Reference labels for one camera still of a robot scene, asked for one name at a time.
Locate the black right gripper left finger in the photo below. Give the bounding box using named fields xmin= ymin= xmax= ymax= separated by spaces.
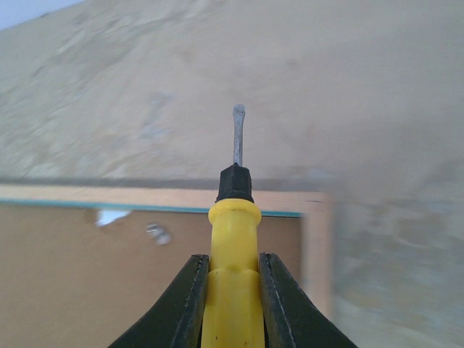
xmin=110 ymin=254 xmax=210 ymax=348

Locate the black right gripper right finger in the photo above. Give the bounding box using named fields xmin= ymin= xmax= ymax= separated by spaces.
xmin=259 ymin=253 xmax=357 ymax=348

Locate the yellow screwdriver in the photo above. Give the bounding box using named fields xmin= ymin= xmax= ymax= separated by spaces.
xmin=201 ymin=104 xmax=265 ymax=347

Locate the teal picture frame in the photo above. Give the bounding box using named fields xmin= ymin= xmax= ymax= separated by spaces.
xmin=0 ymin=177 xmax=336 ymax=348

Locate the silver frame retaining clip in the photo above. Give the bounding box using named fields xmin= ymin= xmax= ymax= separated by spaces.
xmin=146 ymin=223 xmax=172 ymax=245

